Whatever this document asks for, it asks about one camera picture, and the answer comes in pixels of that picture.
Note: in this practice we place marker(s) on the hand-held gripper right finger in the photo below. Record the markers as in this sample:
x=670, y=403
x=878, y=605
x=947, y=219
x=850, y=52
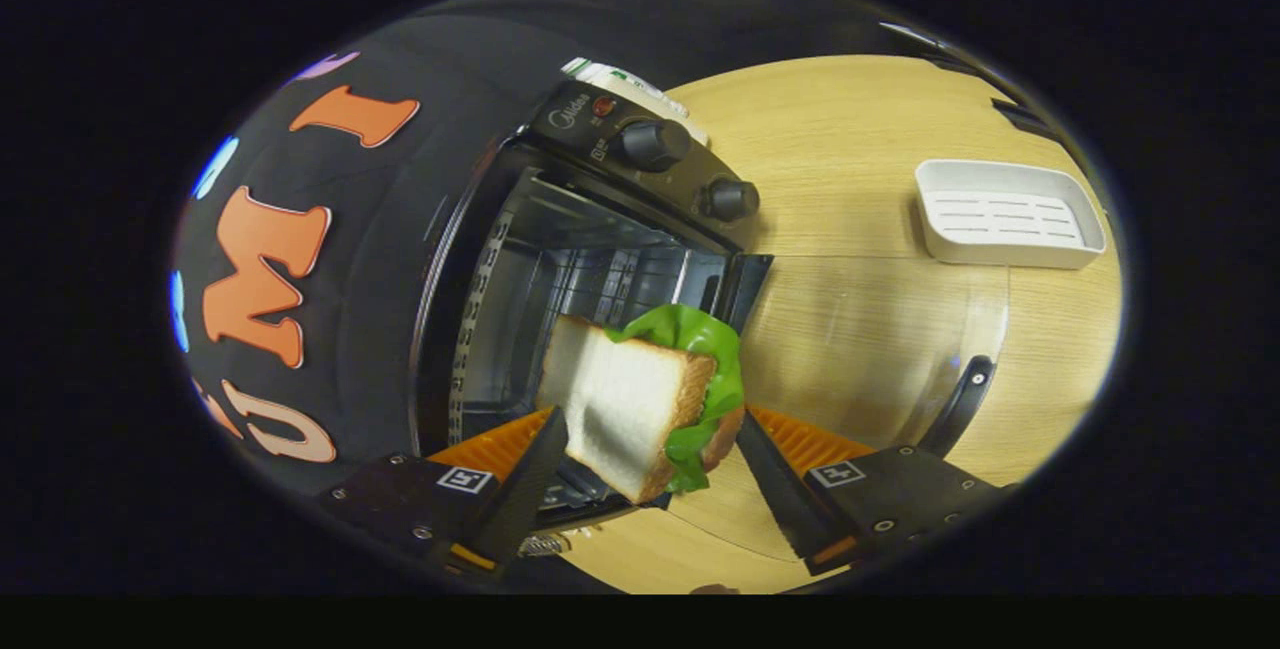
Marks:
x=775, y=499

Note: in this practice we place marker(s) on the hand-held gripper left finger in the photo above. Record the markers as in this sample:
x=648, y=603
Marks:
x=520, y=504

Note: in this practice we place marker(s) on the white bread lettuce sandwich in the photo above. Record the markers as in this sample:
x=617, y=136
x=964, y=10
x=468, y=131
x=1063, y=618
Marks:
x=620, y=399

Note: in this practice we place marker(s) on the black toaster oven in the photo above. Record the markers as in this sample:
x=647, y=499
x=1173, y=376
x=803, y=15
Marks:
x=640, y=144

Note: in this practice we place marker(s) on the white plastic tray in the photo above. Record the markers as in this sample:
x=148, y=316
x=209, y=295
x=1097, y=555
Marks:
x=1010, y=219

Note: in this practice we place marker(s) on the small white bottle green label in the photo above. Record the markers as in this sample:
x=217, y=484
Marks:
x=600, y=69

